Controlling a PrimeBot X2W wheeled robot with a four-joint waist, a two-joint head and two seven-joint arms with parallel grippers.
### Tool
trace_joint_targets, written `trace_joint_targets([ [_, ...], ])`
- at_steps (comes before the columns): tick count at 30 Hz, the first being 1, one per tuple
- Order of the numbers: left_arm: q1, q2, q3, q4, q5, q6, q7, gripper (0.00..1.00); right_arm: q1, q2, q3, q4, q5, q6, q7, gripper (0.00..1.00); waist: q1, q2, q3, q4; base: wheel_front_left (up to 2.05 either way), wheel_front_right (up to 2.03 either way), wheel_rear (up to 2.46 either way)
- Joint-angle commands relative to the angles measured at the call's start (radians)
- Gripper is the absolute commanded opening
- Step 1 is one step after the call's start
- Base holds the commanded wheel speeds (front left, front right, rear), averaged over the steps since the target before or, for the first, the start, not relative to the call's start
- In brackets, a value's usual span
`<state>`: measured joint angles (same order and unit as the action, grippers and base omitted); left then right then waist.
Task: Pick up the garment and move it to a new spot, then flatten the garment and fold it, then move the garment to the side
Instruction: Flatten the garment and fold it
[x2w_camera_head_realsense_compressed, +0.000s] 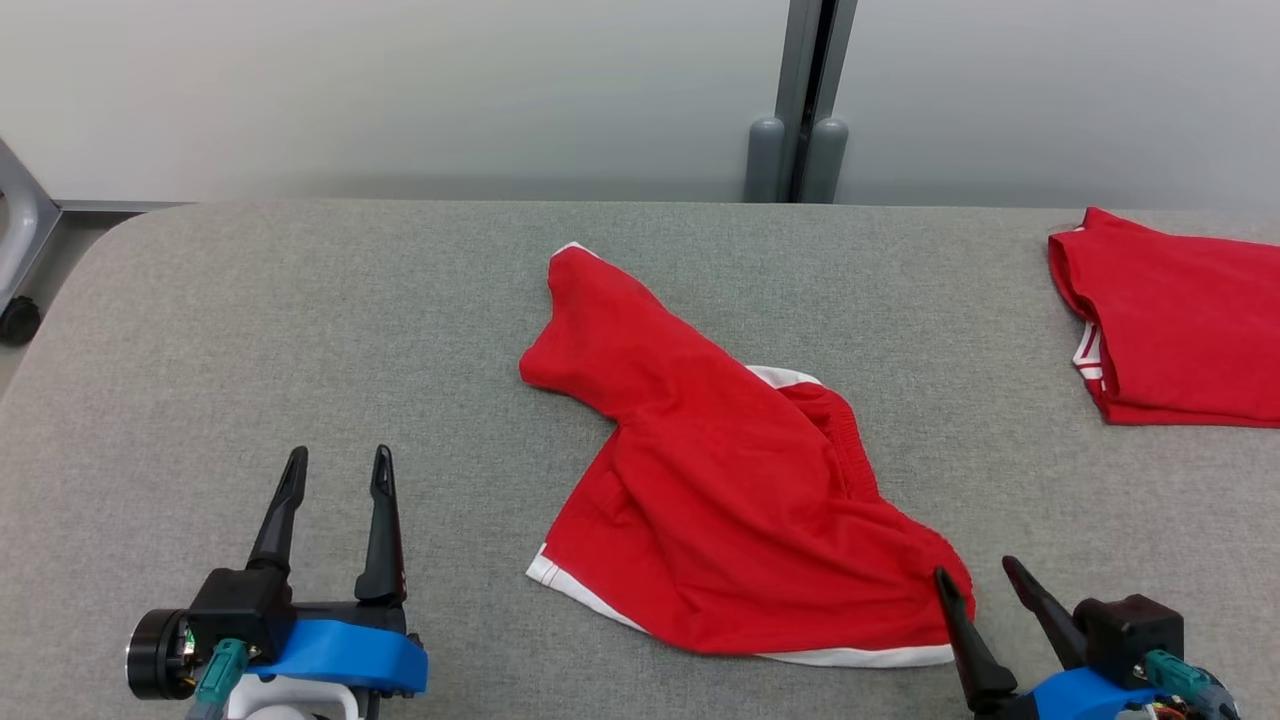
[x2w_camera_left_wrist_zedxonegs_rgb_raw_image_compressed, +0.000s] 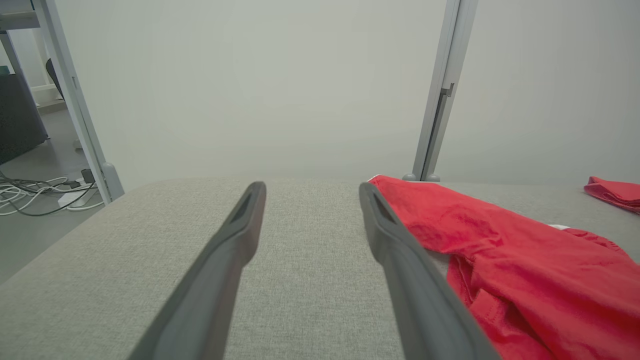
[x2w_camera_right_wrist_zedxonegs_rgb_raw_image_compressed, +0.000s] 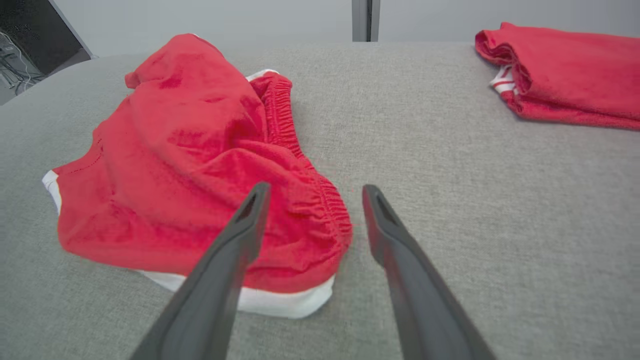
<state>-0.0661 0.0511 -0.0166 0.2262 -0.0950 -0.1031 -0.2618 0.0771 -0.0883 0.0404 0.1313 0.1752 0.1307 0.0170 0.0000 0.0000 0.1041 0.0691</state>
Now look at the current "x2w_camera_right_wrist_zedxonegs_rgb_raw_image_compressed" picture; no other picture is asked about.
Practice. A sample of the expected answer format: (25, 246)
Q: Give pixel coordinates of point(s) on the red basketball jersey white sleeves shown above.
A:
(575, 75)

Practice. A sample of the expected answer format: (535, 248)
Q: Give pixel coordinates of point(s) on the grey partition post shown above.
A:
(359, 20)

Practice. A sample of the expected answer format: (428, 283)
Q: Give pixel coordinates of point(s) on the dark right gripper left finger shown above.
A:
(215, 290)

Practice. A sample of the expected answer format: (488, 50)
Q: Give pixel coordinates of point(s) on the red shorts white stripe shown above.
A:
(175, 175)

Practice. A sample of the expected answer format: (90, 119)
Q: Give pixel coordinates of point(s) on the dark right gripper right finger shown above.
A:
(420, 300)

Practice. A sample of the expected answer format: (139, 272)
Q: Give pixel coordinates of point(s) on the dark framed panel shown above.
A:
(30, 40)

